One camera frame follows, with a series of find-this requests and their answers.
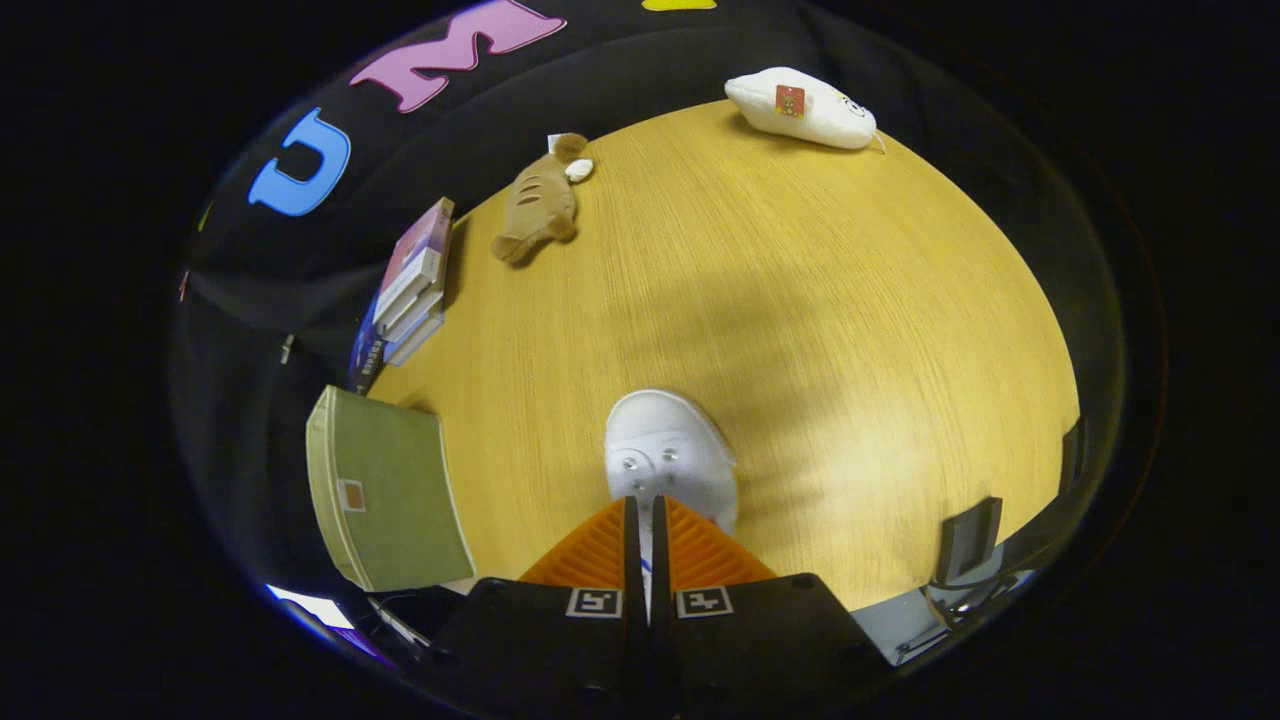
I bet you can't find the white book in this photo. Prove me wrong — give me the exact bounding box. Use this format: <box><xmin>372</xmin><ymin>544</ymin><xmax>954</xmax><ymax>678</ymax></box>
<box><xmin>375</xmin><ymin>262</ymin><xmax>445</xmax><ymax>338</ymax></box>

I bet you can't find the white striped shoe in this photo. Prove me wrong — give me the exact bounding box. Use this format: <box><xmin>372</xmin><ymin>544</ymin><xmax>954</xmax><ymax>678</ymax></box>
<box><xmin>604</xmin><ymin>390</ymin><xmax>739</xmax><ymax>593</ymax></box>

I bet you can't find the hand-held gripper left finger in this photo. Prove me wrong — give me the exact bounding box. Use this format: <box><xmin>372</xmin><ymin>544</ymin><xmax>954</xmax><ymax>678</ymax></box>
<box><xmin>430</xmin><ymin>497</ymin><xmax>649</xmax><ymax>720</ymax></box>

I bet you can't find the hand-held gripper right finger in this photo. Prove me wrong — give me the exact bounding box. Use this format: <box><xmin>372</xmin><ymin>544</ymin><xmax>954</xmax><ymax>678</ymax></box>
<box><xmin>650</xmin><ymin>497</ymin><xmax>891</xmax><ymax>720</ymax></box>

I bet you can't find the pale blue book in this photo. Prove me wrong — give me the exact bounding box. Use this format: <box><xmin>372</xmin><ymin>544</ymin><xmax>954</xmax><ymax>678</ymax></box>
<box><xmin>385</xmin><ymin>310</ymin><xmax>447</xmax><ymax>367</ymax></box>

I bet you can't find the white plush toy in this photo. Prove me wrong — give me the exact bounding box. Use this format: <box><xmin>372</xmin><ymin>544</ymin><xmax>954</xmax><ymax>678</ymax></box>
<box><xmin>725</xmin><ymin>67</ymin><xmax>880</xmax><ymax>151</ymax></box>

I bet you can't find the pink cover book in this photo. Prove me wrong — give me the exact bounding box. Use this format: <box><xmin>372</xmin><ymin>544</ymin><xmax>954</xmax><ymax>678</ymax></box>
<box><xmin>375</xmin><ymin>197</ymin><xmax>456</xmax><ymax>303</ymax></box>

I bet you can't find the beige fabric storage box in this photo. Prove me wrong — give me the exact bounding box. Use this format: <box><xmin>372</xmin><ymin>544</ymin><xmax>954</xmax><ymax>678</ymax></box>
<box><xmin>305</xmin><ymin>385</ymin><xmax>477</xmax><ymax>593</ymax></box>

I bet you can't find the dark blue book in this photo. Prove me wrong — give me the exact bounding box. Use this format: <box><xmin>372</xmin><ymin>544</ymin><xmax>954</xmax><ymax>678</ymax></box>
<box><xmin>348</xmin><ymin>318</ymin><xmax>393</xmax><ymax>397</ymax></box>

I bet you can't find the brown plush toy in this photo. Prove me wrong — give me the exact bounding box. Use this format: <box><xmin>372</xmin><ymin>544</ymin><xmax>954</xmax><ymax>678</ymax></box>
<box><xmin>490</xmin><ymin>133</ymin><xmax>597</xmax><ymax>264</ymax></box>

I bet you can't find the computer monitor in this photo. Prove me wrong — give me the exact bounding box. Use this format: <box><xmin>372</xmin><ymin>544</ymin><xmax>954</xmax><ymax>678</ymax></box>
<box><xmin>268</xmin><ymin>585</ymin><xmax>358</xmax><ymax>643</ymax></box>

